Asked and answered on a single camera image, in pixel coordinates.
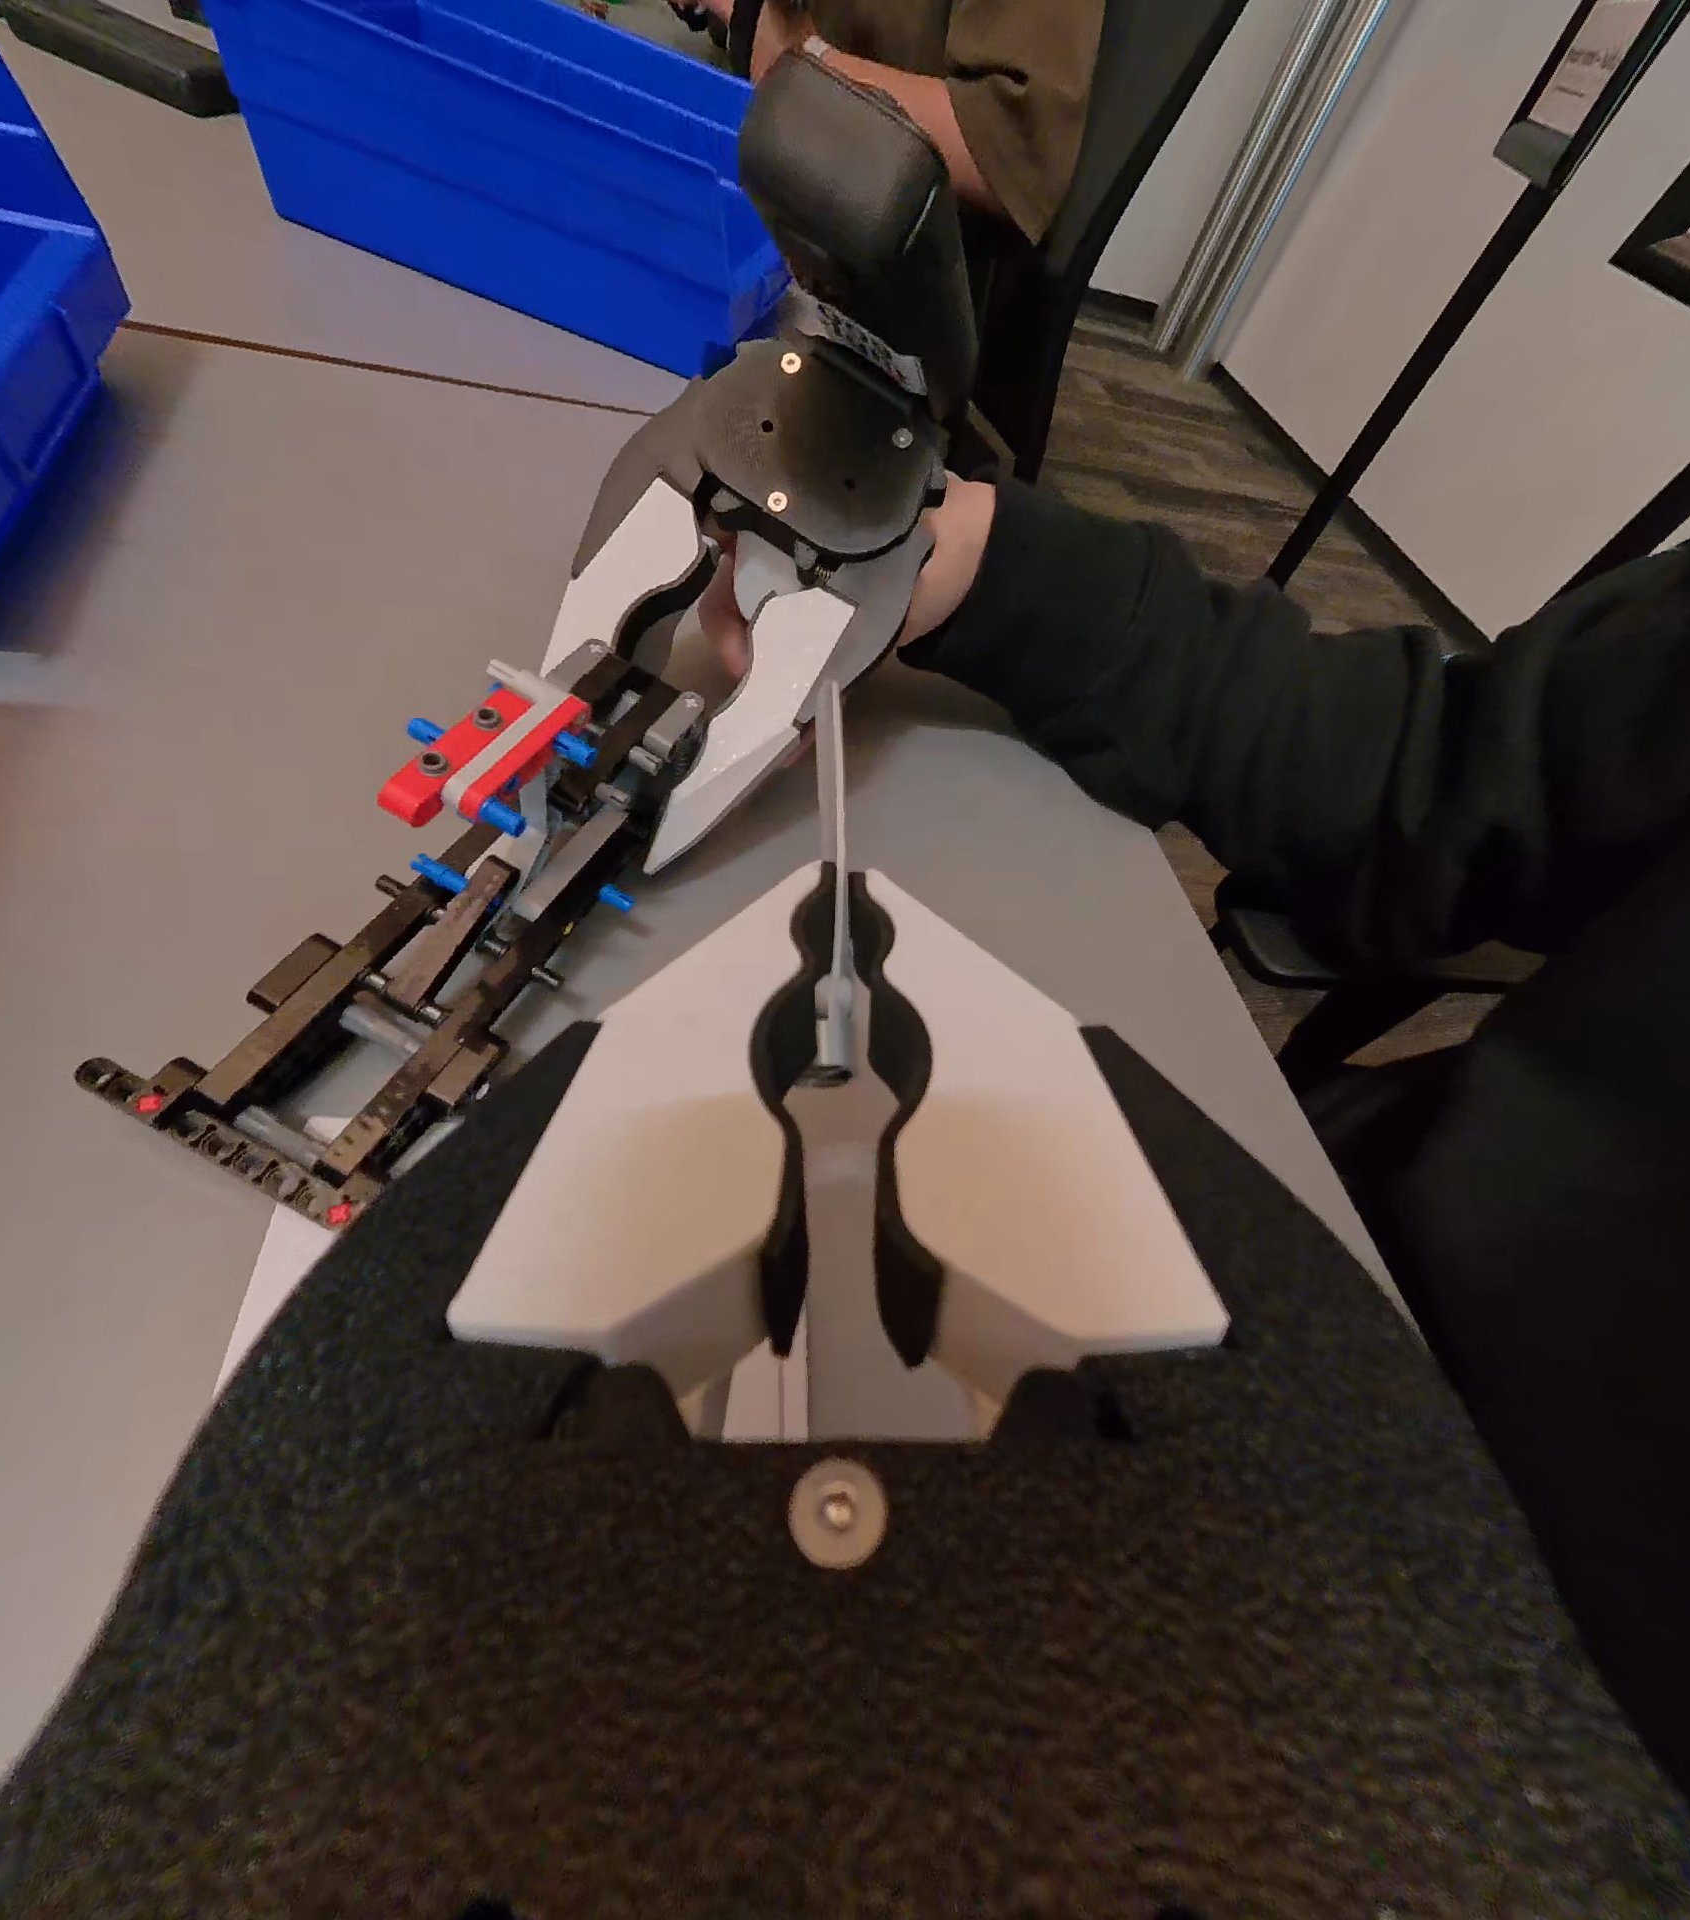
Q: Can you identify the black toy brick chassis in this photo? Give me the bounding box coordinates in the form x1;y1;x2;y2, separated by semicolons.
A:
74;636;712;1233

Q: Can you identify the metal pole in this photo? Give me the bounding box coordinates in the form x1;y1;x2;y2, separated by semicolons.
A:
1152;0;1387;379

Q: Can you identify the person's right hand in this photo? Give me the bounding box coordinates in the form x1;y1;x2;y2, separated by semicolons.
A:
897;481;999;651

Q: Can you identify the person's dark clothing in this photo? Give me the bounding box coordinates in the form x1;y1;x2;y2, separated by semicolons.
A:
1294;751;1690;1920

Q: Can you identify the black chair armrest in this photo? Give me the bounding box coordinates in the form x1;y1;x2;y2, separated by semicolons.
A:
0;0;239;121

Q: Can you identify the black office chair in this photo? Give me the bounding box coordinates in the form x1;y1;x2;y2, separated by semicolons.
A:
740;0;1252;491
1211;870;1544;1098

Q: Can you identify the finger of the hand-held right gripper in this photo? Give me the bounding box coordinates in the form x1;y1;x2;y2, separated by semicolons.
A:
641;537;861;877
544;476;721;679

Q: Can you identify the person's right forearm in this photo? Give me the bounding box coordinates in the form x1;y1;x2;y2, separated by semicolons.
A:
903;487;1690;978

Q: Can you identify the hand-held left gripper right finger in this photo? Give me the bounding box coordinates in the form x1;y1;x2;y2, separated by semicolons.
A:
821;870;1232;1374

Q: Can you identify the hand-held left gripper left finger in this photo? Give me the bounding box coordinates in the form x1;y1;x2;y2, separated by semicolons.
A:
446;866;847;1369

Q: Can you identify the grey toy axle piece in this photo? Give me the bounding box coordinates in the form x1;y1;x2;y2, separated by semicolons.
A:
792;682;878;1098

